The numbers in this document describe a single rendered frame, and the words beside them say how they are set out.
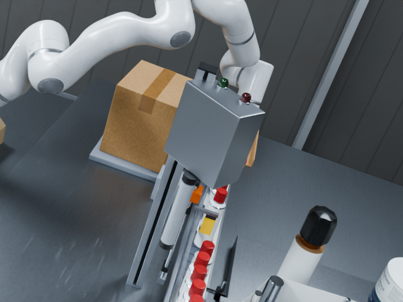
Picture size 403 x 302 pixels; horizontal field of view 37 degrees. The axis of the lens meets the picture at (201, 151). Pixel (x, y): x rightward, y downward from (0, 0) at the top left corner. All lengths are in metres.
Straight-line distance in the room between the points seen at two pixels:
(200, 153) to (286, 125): 2.82
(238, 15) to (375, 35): 2.35
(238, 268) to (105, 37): 0.78
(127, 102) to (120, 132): 0.12
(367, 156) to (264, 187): 2.01
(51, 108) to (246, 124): 1.30
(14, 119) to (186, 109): 1.10
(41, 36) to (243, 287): 0.92
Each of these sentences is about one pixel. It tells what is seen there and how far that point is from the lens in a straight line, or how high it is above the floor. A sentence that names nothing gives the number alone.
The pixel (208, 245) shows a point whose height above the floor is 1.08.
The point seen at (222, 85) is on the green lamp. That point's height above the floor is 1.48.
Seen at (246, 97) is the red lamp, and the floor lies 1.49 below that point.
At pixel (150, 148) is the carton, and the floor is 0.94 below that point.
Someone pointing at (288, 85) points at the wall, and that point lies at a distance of 4.05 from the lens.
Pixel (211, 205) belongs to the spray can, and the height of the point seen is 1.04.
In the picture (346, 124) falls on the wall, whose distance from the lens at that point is 4.20.
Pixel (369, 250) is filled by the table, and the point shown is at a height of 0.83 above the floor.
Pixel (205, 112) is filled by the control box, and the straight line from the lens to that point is 1.33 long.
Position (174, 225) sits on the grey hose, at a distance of 1.45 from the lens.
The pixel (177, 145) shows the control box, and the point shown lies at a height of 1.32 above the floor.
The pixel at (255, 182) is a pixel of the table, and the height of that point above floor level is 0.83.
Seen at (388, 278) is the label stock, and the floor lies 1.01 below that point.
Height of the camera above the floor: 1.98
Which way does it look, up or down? 28 degrees down
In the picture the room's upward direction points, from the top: 20 degrees clockwise
